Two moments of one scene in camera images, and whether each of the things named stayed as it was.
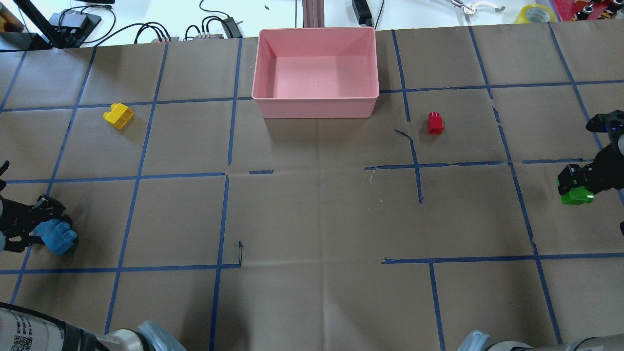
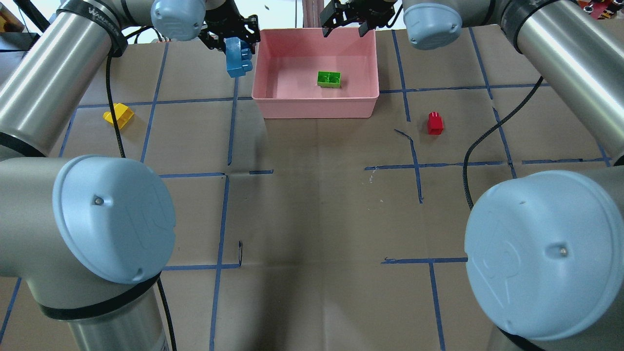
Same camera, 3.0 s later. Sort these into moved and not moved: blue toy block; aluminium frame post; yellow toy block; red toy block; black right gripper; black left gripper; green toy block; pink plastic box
Moved: green toy block; black left gripper; black right gripper; blue toy block
Not moved: yellow toy block; aluminium frame post; red toy block; pink plastic box
